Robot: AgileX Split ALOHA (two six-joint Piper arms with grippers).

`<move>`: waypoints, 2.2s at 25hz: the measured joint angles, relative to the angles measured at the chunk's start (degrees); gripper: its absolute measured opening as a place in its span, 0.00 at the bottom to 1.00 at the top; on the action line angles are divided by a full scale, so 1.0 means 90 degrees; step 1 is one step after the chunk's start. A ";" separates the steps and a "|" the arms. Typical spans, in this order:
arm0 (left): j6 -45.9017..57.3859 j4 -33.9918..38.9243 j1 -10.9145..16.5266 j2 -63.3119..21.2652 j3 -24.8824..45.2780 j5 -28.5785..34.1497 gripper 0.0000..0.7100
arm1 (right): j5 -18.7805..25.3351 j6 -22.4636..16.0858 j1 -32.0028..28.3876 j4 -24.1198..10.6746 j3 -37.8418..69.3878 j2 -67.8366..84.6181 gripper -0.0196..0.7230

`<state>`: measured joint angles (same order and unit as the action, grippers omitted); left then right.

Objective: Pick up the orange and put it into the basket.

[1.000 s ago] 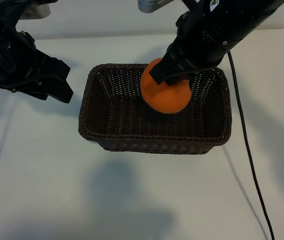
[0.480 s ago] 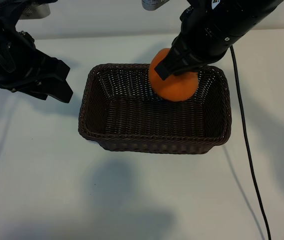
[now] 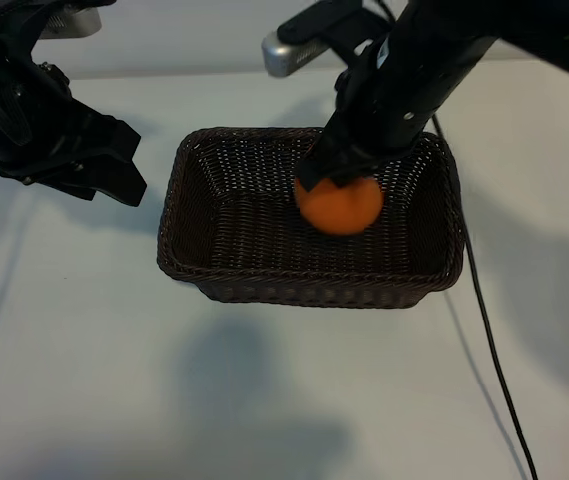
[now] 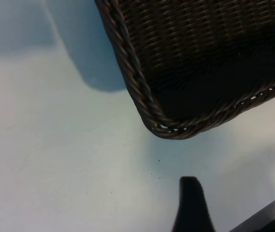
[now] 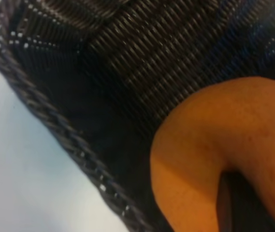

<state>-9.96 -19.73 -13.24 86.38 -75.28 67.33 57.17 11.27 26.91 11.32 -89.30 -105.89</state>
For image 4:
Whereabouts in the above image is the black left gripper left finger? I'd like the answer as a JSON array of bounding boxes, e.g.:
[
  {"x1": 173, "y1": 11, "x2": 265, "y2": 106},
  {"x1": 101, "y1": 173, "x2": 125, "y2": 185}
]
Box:
[{"x1": 171, "y1": 176, "x2": 216, "y2": 232}]

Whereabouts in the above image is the dark brown wicker basket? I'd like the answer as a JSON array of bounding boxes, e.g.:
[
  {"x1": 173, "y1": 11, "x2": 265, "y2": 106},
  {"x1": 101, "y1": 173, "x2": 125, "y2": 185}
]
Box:
[{"x1": 94, "y1": 0, "x2": 275, "y2": 140}]

